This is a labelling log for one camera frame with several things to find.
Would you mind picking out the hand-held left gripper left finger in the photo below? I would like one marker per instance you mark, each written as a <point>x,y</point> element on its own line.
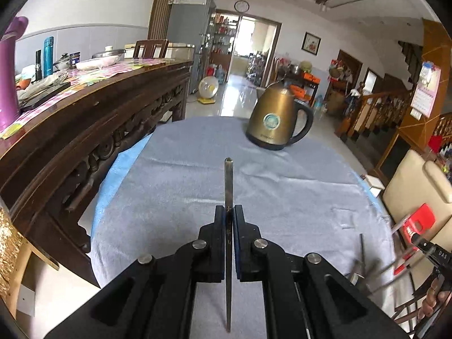
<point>221,243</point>

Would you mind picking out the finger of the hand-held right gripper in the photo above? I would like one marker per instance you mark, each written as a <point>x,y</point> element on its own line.
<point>406,278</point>
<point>402,262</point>

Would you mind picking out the white floor fan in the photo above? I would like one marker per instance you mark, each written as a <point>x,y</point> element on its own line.
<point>207,88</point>

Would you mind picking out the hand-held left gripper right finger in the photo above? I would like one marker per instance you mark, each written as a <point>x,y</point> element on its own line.
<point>237,243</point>

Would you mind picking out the red plastic stool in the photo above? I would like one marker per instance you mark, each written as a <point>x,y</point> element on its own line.
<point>420,219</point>

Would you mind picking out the dark jar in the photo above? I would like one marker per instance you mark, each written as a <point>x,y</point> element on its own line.
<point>74,60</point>

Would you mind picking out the white bowl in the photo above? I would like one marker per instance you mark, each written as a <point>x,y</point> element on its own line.
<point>93,64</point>

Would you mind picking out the wooden chair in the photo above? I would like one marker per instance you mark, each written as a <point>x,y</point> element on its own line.
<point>150,47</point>

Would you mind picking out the bronze electric kettle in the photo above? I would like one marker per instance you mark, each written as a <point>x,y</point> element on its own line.
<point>272,106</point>

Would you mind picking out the round wall clock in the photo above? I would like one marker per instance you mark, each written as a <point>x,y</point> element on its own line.
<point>241,6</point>

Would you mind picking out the black tray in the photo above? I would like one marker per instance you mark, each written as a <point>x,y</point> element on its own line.
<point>44,93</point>

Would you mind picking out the purple thermos jug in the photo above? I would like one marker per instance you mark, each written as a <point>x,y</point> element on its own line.
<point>9,77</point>

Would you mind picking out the wooden stair railing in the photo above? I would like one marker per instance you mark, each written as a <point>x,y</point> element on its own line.
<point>381,109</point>

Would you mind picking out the dark carved wooden sideboard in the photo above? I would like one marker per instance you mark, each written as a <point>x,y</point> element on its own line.
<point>70,130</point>

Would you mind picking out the blue water jug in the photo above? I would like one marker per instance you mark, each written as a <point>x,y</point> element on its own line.
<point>220,76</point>

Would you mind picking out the blue cloth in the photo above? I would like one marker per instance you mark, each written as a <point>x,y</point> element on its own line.
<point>120,162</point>

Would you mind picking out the grey towel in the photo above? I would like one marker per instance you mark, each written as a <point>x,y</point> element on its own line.
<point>176,183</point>

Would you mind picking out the framed wall picture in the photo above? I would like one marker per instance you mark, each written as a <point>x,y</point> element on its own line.
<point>310,43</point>

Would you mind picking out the wall calendar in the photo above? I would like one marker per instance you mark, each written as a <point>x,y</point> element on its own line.
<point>425,91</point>

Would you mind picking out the pink checkered table cover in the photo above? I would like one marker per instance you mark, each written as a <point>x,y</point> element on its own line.
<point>113,72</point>

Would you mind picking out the beige chair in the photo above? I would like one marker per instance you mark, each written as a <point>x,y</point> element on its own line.
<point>406,183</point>

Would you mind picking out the gold textured panel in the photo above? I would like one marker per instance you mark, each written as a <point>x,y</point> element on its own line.
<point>9,250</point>

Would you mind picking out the lidded wok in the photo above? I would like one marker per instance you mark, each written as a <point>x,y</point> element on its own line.
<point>107,53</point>

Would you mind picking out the orange storage rack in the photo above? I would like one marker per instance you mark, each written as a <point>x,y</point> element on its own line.
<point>307,79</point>

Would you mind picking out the black bottle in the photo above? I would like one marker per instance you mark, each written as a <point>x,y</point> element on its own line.
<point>38,65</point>

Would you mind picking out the grey refrigerator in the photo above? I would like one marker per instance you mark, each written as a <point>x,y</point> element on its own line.
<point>187,24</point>

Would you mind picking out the blue thermos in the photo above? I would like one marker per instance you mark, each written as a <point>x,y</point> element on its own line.
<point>48,56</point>

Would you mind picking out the white chest freezer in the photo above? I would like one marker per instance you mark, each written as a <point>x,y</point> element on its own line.
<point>182,50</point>

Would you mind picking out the person's right hand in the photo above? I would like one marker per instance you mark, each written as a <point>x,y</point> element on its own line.
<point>436,296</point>

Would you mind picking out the steel pot with glass lid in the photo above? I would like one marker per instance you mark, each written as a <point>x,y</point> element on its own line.
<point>62,63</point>

